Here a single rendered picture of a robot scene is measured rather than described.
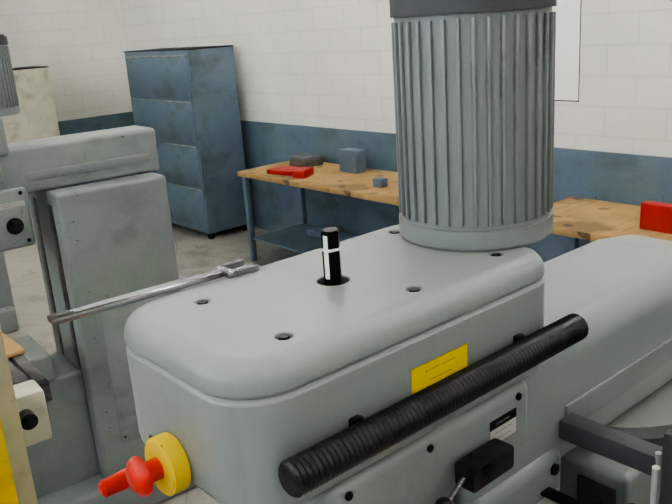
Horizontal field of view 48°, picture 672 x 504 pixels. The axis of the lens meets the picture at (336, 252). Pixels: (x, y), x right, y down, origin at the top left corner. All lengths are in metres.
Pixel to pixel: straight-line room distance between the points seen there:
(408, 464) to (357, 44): 6.27
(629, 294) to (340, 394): 0.61
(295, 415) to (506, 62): 0.46
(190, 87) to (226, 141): 0.69
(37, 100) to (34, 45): 1.13
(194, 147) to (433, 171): 7.27
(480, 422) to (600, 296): 0.34
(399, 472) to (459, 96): 0.42
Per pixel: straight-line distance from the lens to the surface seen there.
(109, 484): 0.90
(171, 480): 0.78
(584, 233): 4.74
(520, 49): 0.92
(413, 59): 0.93
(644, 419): 1.27
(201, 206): 8.28
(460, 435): 0.91
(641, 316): 1.23
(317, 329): 0.73
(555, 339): 0.93
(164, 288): 0.87
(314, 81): 7.48
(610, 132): 5.50
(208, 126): 8.15
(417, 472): 0.87
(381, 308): 0.77
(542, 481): 1.09
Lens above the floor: 2.17
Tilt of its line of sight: 17 degrees down
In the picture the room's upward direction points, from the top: 4 degrees counter-clockwise
